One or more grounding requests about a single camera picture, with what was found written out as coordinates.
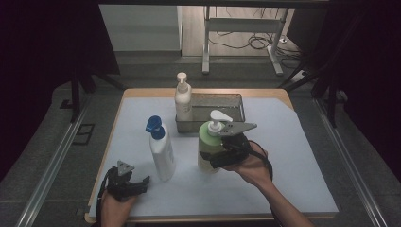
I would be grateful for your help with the black floor socket frame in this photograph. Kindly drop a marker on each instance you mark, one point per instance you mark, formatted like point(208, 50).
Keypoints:
point(84, 134)

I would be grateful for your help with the aluminium rail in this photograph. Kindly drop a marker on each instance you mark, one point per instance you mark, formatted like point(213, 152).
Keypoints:
point(53, 164)
point(346, 160)

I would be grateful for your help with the green pump bottle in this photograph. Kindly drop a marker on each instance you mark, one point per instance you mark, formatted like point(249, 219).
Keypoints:
point(208, 142)

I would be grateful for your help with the white power strip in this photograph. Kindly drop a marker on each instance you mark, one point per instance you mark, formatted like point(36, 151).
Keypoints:
point(283, 40)

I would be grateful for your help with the white metal desk frame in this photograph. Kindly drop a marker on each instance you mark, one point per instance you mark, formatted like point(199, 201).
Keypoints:
point(244, 24)

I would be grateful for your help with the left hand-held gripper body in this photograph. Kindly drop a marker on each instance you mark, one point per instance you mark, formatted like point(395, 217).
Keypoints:
point(121, 186)

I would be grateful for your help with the white table mat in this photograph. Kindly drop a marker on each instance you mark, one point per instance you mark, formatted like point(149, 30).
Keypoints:
point(176, 195)

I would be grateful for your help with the white bottle with blue pump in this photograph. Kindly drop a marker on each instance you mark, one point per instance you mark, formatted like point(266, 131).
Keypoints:
point(162, 154)

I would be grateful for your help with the person's right hand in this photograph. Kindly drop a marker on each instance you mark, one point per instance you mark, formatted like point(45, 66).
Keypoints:
point(252, 170)

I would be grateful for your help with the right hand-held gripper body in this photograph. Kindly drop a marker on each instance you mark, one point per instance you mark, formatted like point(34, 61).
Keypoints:
point(235, 148)

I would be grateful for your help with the person's left hand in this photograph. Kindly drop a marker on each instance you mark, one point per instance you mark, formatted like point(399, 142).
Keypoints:
point(115, 211)

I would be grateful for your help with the black metal stand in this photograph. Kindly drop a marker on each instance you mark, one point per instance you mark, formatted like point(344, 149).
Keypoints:
point(75, 94)
point(331, 104)

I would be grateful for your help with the white cabinet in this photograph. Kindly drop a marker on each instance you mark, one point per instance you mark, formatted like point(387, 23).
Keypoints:
point(142, 28)

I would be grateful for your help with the cream pump bottle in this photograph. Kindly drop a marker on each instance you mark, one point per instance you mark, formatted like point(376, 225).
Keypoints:
point(183, 101)

